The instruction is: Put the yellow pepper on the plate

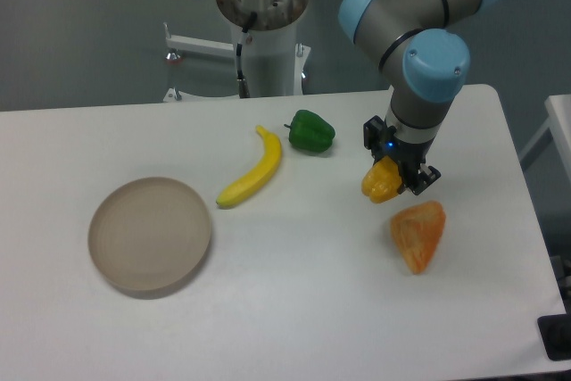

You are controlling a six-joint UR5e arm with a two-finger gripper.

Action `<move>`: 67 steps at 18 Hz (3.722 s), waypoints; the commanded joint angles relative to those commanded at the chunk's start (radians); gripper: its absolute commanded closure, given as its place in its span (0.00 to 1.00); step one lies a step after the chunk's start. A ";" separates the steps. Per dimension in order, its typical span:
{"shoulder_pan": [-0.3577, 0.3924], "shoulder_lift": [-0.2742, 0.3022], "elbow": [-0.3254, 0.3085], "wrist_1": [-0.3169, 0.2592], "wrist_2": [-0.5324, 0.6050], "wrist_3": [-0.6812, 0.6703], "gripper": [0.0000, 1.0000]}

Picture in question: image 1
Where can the green toy pepper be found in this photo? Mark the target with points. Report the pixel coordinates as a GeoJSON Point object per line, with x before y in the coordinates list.
{"type": "Point", "coordinates": [309, 132]}

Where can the black device at edge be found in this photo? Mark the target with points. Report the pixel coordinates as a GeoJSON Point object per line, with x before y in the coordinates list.
{"type": "Point", "coordinates": [555, 333]}

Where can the white side table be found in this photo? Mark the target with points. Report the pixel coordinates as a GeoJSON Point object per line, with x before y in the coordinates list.
{"type": "Point", "coordinates": [555, 129]}

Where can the orange toy fruit slice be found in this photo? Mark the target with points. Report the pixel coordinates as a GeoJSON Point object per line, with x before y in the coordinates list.
{"type": "Point", "coordinates": [417, 231]}

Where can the yellow toy banana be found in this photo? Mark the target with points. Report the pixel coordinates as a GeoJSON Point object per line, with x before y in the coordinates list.
{"type": "Point", "coordinates": [256, 178]}

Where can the yellow toy pepper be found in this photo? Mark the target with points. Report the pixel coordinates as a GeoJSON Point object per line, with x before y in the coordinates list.
{"type": "Point", "coordinates": [382, 182]}

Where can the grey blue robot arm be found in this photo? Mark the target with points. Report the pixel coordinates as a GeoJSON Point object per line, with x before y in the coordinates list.
{"type": "Point", "coordinates": [407, 40]}

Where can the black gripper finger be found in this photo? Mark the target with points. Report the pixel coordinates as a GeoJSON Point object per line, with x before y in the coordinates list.
{"type": "Point", "coordinates": [373, 133]}
{"type": "Point", "coordinates": [417, 178]}

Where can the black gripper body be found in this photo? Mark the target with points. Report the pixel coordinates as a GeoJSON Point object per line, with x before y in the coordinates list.
{"type": "Point", "coordinates": [410, 158]}

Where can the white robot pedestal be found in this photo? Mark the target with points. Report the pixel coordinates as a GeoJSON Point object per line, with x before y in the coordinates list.
{"type": "Point", "coordinates": [269, 60]}

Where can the beige round plate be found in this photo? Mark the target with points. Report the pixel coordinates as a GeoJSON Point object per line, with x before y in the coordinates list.
{"type": "Point", "coordinates": [148, 237]}

